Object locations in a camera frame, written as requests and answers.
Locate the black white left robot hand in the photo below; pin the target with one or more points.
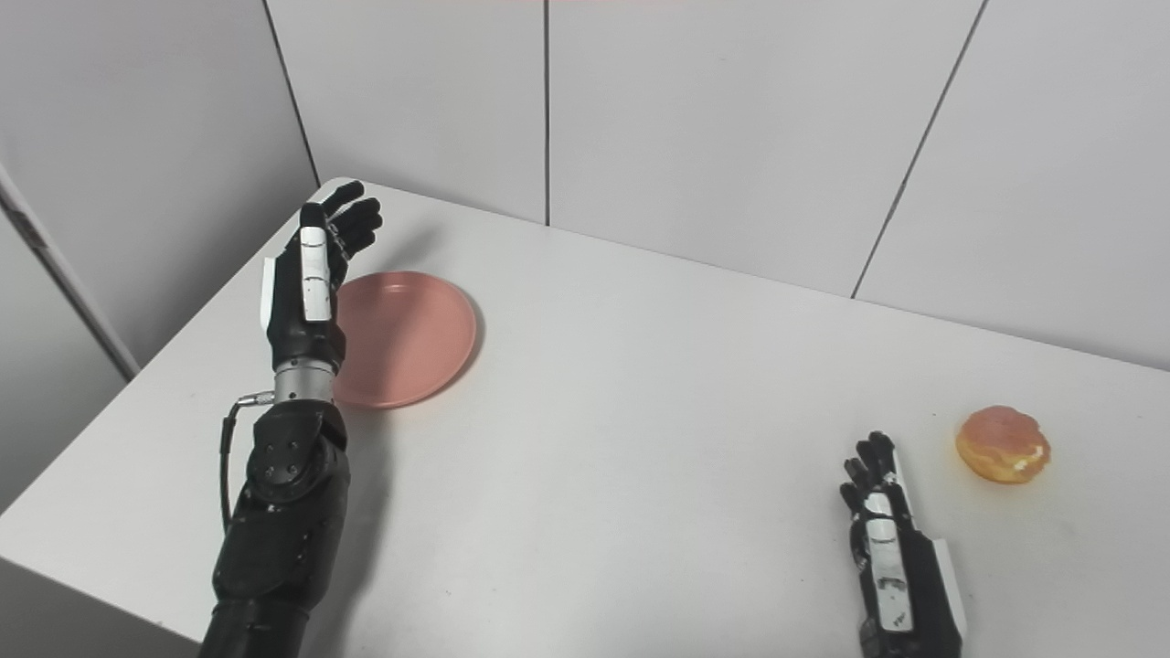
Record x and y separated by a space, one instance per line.
292 302

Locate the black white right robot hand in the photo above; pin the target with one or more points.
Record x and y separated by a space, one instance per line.
928 594

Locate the pink round plate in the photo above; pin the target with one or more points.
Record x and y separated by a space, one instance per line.
407 338

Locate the glazed cream puff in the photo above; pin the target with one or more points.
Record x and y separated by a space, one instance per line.
1002 444

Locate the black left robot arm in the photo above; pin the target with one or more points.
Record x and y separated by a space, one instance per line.
283 521

